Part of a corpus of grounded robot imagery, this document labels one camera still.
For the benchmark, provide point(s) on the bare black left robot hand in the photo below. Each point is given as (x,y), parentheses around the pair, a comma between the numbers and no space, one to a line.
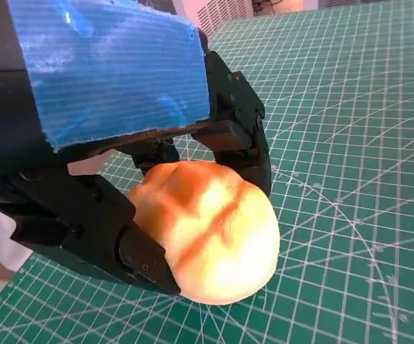
(103,71)

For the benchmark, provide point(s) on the round pale toy bread bun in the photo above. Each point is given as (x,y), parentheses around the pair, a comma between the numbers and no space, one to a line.
(221,243)

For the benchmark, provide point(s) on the small white mesh cabinet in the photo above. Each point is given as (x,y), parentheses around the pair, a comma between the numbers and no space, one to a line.
(225,14)

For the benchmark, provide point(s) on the green cutting mat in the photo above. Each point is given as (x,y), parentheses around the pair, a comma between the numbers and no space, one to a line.
(336,179)

